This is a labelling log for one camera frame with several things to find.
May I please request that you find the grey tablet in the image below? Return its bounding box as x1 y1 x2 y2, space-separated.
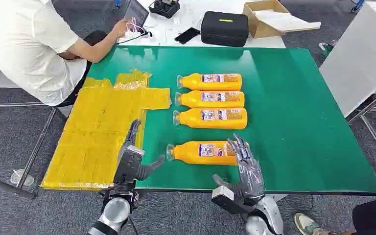
123 0 150 28

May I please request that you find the white table foot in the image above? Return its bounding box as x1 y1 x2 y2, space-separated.
270 194 288 204

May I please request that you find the metal table frame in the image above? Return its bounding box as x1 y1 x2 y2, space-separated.
348 83 376 172
0 102 58 189

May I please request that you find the black zip case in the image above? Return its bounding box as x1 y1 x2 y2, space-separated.
200 11 250 47

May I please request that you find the orange drink bottle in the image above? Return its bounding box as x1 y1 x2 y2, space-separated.
172 107 248 130
174 90 245 109
165 140 250 166
176 72 242 92

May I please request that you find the green table mat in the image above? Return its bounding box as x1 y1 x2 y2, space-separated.
87 45 376 195

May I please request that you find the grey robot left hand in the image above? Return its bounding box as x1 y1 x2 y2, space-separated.
124 119 166 181

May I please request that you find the black cable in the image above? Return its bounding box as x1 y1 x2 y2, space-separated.
115 30 153 45

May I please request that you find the white side table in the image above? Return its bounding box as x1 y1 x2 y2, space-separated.
319 1 376 118

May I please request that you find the yellow sheet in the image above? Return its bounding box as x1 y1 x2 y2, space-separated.
40 70 172 191

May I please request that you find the person's right hand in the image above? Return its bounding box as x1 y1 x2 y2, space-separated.
111 18 132 40

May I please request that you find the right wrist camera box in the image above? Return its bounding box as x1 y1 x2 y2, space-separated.
211 185 240 215

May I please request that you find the cardboard box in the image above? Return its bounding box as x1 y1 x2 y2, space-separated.
242 0 291 39

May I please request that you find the dark floor bar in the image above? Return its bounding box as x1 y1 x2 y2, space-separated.
0 172 38 199

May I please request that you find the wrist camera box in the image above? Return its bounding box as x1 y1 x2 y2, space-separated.
113 145 145 186
211 185 240 215

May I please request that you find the person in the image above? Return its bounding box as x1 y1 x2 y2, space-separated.
293 178 376 235
0 0 133 108

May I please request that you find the black smartphone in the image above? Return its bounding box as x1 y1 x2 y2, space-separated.
174 27 201 45

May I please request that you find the green tape dispenser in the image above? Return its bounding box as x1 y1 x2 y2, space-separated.
318 39 338 58

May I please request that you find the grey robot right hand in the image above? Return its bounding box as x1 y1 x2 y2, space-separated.
211 134 266 207

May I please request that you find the white foam sheet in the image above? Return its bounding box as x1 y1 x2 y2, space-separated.
254 9 322 33

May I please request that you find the clear plastic cup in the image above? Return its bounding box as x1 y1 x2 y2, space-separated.
10 168 35 187

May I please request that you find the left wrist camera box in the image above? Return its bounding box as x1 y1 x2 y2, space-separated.
113 145 145 186

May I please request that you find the white cable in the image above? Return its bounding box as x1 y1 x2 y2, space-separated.
126 17 147 34

